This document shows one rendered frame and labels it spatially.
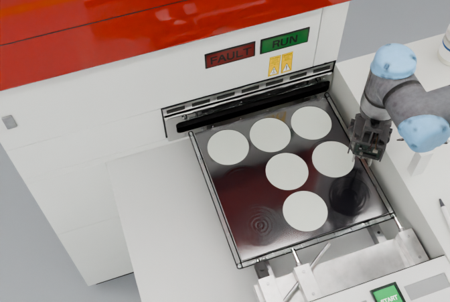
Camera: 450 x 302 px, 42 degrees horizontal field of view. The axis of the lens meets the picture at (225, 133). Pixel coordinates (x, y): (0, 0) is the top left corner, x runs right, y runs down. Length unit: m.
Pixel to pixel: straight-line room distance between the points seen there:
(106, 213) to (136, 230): 0.35
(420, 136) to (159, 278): 0.66
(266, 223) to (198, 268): 0.19
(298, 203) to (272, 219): 0.07
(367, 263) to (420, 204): 0.17
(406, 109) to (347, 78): 0.44
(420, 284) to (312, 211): 0.27
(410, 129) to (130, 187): 0.72
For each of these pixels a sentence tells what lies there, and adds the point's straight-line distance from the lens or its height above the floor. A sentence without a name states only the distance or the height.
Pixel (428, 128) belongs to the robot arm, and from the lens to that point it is 1.03.
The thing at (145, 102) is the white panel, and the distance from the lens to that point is 1.35.
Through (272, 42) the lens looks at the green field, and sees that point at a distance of 1.33.
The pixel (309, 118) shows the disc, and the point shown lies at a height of 0.90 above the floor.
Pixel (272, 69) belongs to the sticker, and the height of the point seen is 1.01.
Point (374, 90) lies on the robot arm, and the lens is 1.11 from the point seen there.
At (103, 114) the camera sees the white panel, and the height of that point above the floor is 1.01.
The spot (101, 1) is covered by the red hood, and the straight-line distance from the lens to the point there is 1.04.
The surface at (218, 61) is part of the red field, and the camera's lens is 1.31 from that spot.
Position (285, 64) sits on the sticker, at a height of 1.01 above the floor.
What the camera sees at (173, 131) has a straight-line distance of 1.45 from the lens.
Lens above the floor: 2.08
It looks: 56 degrees down
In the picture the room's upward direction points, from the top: 1 degrees counter-clockwise
